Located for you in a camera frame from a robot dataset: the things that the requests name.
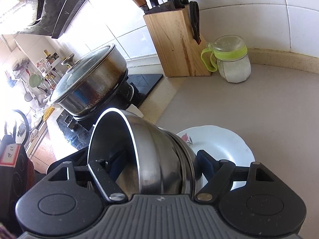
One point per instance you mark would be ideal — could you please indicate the white plate with pink flowers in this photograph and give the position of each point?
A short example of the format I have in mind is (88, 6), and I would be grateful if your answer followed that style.
(224, 144)

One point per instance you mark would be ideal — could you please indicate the steel cooking pot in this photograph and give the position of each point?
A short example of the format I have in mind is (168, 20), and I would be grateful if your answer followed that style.
(89, 84)

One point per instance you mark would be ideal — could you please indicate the black gas stove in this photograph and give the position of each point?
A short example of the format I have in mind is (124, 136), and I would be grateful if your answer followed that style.
(142, 84)

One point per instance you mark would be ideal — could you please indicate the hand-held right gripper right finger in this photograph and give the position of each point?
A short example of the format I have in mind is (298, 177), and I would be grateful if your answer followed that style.
(206, 161)

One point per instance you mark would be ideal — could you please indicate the glass jar with green lid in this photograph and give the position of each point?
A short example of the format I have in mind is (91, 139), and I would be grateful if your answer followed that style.
(233, 64)

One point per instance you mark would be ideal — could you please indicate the black range hood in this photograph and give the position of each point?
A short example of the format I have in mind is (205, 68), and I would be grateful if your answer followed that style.
(49, 2)

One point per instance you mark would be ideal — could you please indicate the white towel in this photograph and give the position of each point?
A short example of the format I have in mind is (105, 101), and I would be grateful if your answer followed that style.
(134, 110)

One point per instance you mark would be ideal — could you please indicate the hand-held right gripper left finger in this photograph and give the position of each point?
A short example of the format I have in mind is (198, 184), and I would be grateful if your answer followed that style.
(120, 163)

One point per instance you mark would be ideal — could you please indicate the black kitchen scissors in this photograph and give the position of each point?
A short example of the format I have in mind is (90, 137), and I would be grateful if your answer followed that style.
(195, 20)

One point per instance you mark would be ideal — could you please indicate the wooden knife block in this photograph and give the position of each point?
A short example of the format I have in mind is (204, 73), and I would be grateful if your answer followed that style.
(174, 44)

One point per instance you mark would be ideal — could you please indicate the cluttered kitchen shelf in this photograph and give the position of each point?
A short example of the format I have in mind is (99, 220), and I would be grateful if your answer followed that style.
(47, 64)

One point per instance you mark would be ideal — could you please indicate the small steel bowl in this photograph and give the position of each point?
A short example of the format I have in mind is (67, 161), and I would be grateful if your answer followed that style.
(152, 154)

